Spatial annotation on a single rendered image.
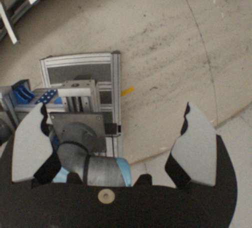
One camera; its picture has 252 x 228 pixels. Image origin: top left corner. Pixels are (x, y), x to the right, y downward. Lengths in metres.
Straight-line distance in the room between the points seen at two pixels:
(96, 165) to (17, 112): 0.59
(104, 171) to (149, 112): 1.45
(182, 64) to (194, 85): 0.36
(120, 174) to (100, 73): 1.04
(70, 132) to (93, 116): 0.10
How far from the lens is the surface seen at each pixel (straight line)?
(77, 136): 0.49
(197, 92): 1.89
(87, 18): 1.48
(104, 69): 1.27
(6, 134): 0.80
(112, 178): 0.40
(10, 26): 0.81
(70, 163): 0.42
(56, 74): 1.43
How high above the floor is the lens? 1.42
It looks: 60 degrees down
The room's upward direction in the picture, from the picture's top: 177 degrees clockwise
